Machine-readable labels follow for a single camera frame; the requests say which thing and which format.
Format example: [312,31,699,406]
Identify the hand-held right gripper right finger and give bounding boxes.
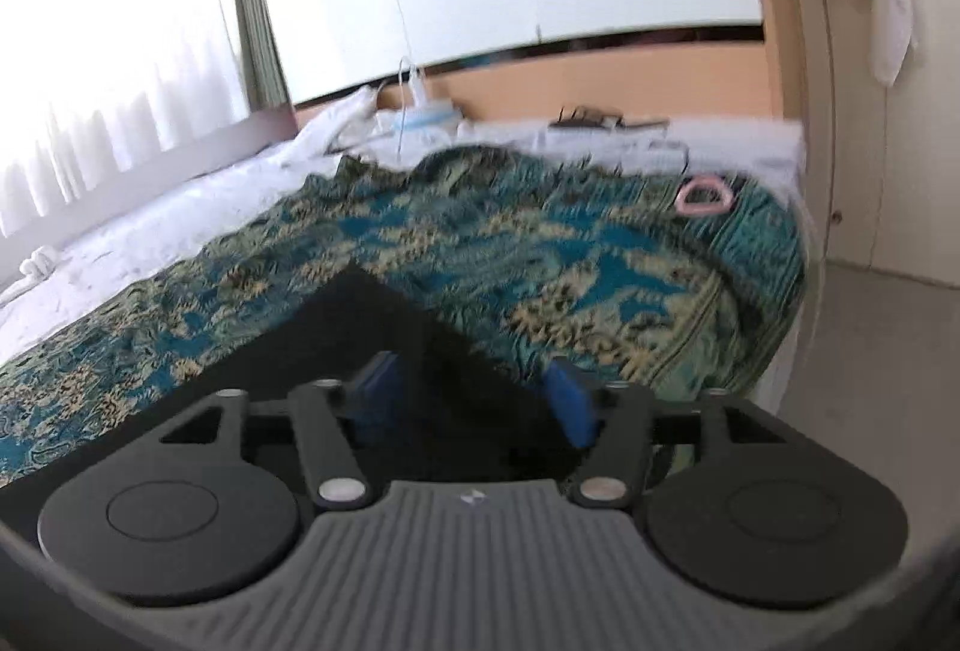
[541,357,792,511]

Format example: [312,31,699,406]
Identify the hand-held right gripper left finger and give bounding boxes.
[154,351,402,513]

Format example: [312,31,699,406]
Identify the black pants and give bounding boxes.
[0,265,601,517]

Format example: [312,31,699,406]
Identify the teal paisley blanket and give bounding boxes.
[0,145,812,488]

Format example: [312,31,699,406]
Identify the white bedsheet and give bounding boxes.
[0,88,809,368]

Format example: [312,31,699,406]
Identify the crumpled white cloth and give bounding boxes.
[292,87,391,161]

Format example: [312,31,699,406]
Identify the dark flat object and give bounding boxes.
[551,105,670,132]

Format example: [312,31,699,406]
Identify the grey window ledge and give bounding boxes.
[0,102,299,239]

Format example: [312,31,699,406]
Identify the rolled white cloth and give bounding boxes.
[0,246,76,307]

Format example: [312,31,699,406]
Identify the beige door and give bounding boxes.
[772,0,960,288]

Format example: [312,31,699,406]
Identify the white sheer curtain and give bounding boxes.
[0,0,250,211]

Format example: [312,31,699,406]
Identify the pink ring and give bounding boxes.
[675,175,732,217]

